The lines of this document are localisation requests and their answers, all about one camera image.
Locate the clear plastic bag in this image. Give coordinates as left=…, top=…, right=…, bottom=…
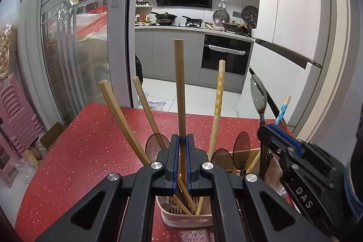
left=143, top=92, right=167, bottom=112

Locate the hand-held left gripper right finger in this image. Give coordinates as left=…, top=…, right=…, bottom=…
left=186, top=134, right=330, bottom=242

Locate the beige patterned wooden chopstick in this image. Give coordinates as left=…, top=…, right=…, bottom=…
left=208, top=60, right=226, bottom=155

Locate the lidded cooking pot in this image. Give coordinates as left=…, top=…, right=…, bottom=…
left=222, top=20, right=251, bottom=34

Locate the stack of pink plastic stools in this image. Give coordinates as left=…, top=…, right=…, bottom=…
left=0, top=73, right=47, bottom=188

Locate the white refrigerator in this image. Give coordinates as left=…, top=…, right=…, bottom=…
left=237, top=0, right=331, bottom=127

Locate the red plastic basket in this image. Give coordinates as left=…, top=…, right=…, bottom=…
left=74, top=4, right=109, bottom=38

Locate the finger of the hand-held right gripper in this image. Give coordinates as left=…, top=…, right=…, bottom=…
left=257, top=124, right=339, bottom=232

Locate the plain wooden chopstick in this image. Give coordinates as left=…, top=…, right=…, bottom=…
left=99, top=80, right=151, bottom=166
left=174, top=39, right=188, bottom=188
left=132, top=76, right=168, bottom=151

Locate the black frying pan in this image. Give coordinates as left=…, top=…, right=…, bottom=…
left=182, top=15, right=205, bottom=27

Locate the glass sliding door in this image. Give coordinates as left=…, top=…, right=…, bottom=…
left=24, top=0, right=139, bottom=129

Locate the beige plastic utensil holder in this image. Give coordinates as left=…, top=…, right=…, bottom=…
left=155, top=147, right=285, bottom=229

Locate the round black mould pan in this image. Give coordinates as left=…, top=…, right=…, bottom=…
left=242, top=5, right=259, bottom=26

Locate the built-in black oven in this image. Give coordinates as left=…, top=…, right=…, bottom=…
left=201, top=34, right=253, bottom=76

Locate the round metal steamer rack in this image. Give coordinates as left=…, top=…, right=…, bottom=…
left=213, top=10, right=230, bottom=25

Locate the clear bag of nuts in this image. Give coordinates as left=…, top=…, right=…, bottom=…
left=0, top=22, right=18, bottom=79

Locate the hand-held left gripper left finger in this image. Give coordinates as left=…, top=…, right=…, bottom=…
left=35, top=134, right=181, bottom=242

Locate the black wok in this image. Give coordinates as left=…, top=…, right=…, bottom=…
left=150, top=12, right=179, bottom=25

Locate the cardboard box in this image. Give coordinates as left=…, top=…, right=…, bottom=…
left=39, top=122, right=68, bottom=150

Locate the grey translucent plastic spoon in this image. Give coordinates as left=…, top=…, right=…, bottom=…
left=250, top=74, right=269, bottom=174

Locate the dark spoon with thin handle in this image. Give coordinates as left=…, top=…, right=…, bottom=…
left=248, top=66, right=281, bottom=121

